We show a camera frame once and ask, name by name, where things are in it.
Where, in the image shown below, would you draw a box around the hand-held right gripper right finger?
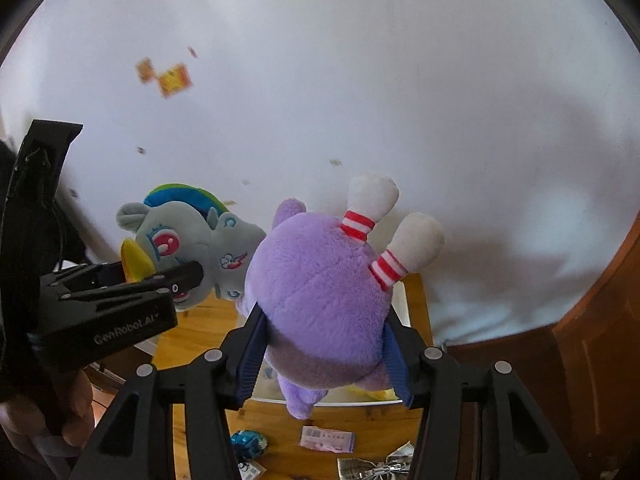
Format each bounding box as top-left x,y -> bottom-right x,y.
380,305 -> 581,480

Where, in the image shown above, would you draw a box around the blue patterned pouch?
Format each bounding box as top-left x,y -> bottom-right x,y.
230,429 -> 269,458

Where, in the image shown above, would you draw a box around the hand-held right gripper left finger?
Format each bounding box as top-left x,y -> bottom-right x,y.
67,302 -> 273,480

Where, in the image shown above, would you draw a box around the brown wooden baseboard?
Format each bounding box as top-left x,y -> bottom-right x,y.
442,325 -> 557,376

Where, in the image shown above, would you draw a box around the brown wooden door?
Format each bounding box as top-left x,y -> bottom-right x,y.
552,215 -> 640,480

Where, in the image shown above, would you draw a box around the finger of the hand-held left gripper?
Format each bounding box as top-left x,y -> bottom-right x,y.
41,261 -> 127,289
59,259 -> 205,307

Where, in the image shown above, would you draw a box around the purple plush toy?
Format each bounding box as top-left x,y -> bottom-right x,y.
235,172 -> 446,418

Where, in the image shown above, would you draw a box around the person's left hand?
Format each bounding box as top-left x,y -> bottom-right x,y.
0,367 -> 98,466

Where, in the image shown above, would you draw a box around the pink packet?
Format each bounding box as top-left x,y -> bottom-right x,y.
300,426 -> 356,453

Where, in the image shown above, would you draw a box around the white plastic bin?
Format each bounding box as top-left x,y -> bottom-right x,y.
132,275 -> 438,406

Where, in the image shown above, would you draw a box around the yellow sponge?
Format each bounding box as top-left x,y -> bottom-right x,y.
350,385 -> 396,403

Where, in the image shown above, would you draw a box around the grey unicorn plush toy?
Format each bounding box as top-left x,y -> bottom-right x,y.
116,182 -> 268,311

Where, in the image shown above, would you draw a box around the plaid fabric bow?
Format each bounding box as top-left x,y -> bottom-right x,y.
337,441 -> 418,480

